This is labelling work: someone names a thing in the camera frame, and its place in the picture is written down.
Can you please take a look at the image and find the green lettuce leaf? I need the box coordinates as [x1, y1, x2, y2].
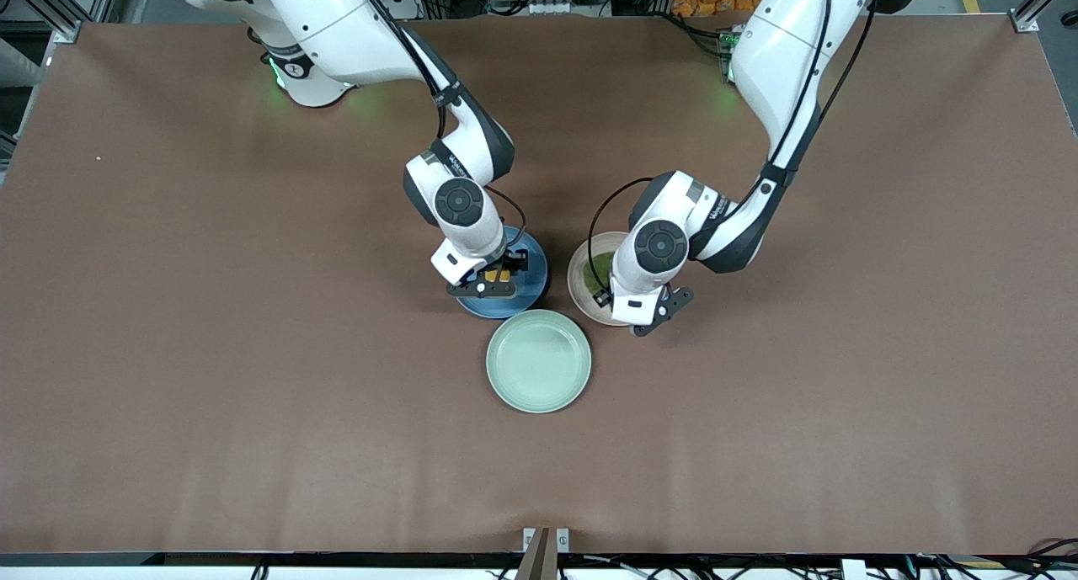
[585, 252, 621, 300]

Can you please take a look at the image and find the beige plate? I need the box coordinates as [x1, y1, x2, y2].
[567, 231, 634, 327]

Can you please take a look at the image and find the blue plate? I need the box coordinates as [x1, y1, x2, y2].
[455, 226, 550, 320]

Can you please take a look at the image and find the pale green plate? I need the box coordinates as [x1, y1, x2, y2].
[486, 309, 592, 414]

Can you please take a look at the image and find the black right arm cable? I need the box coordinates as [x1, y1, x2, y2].
[354, 0, 528, 249]

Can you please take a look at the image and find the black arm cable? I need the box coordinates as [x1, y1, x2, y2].
[587, 0, 881, 291]
[354, 0, 528, 249]

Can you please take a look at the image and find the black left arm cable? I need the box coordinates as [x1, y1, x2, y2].
[587, 0, 881, 291]

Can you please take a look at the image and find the silver mounting bracket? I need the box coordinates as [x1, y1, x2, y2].
[522, 527, 571, 555]

